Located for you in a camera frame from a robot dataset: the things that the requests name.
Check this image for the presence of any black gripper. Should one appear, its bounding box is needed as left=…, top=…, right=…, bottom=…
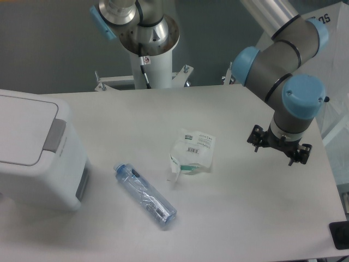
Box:
left=247, top=125, right=312, bottom=166

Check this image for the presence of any white push-button trash can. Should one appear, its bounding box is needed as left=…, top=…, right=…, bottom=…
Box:
left=1, top=90, right=89, bottom=211

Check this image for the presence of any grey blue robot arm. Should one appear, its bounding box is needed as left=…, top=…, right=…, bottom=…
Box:
left=89, top=1, right=329, bottom=164

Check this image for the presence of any clear plastic medical package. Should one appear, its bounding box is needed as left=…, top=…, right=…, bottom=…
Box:
left=169, top=128, right=216, bottom=182

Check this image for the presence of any white umbrella with lettering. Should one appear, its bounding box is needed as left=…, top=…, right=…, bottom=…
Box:
left=256, top=2, right=349, bottom=192

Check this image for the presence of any black device at table corner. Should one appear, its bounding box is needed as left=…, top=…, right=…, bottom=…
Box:
left=329, top=221, right=348, bottom=250

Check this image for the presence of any clear blue plastic bottle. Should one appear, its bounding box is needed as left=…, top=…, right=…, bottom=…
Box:
left=113, top=163, right=177, bottom=230

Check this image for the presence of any white pedestal base frame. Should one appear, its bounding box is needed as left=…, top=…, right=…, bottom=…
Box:
left=94, top=64, right=237, bottom=92

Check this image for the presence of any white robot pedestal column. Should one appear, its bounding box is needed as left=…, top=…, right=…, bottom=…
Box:
left=118, top=15, right=180, bottom=90

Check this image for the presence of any black cable on pedestal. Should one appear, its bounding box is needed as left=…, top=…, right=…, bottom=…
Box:
left=137, top=40, right=152, bottom=90

